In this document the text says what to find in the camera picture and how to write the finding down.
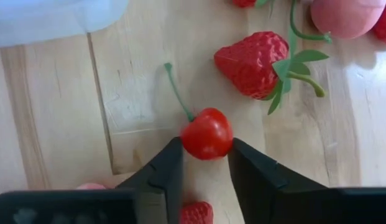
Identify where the clear plastic tupperware container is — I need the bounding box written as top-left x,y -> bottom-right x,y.
0,0 -> 130,49

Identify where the red toy cherry green stem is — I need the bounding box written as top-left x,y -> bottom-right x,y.
163,62 -> 234,161

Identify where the large red toy strawberry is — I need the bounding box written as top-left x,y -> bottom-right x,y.
213,30 -> 330,116

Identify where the dark red toy cherry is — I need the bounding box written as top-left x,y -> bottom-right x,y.
372,1 -> 386,45

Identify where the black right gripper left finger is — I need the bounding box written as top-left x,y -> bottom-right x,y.
116,136 -> 184,224

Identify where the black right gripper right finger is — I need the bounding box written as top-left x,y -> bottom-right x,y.
226,137 -> 329,224

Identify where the pink toy peach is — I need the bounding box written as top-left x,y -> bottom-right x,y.
310,0 -> 386,40
76,182 -> 107,190

